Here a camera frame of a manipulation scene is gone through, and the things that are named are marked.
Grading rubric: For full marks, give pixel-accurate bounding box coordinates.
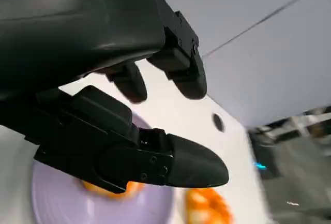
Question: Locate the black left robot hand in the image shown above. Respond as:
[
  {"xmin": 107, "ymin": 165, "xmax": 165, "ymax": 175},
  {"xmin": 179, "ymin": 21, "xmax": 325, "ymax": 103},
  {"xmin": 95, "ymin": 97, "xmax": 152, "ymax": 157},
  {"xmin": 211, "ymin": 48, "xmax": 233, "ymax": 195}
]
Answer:
[{"xmin": 0, "ymin": 0, "xmax": 230, "ymax": 194}]

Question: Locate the dark workshop machine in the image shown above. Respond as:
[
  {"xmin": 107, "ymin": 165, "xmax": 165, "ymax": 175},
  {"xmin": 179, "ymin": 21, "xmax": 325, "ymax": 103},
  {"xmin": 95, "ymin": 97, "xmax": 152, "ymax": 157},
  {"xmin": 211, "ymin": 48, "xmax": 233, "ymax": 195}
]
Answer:
[{"xmin": 247, "ymin": 106, "xmax": 331, "ymax": 183}]

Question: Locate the lilac plate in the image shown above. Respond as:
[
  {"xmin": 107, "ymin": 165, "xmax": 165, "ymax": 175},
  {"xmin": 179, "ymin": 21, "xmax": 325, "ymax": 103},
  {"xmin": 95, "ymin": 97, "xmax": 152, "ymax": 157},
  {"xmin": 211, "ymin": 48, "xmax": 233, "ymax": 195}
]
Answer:
[{"xmin": 31, "ymin": 112, "xmax": 177, "ymax": 224}]

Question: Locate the orange and white bread roll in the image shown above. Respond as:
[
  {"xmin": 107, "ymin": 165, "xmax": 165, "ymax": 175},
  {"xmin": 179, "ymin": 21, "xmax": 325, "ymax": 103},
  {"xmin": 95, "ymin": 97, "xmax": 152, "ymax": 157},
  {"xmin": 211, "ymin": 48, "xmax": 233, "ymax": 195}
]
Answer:
[
  {"xmin": 80, "ymin": 181, "xmax": 146, "ymax": 201},
  {"xmin": 184, "ymin": 187, "xmax": 235, "ymax": 224}
]

